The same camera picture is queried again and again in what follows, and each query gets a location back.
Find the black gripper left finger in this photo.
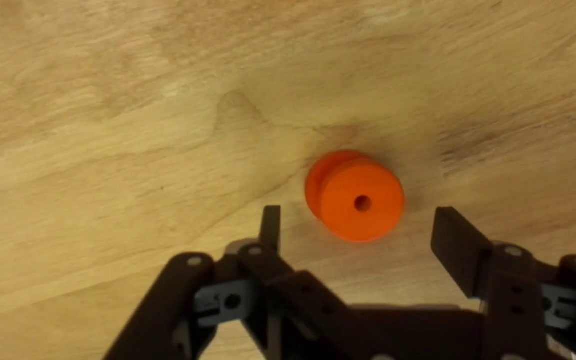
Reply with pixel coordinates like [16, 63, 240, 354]
[102, 203, 344, 360]

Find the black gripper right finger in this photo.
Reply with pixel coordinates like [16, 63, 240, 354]
[429, 205, 576, 360]

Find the orange spool disk on table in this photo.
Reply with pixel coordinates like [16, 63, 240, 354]
[303, 149, 405, 243]

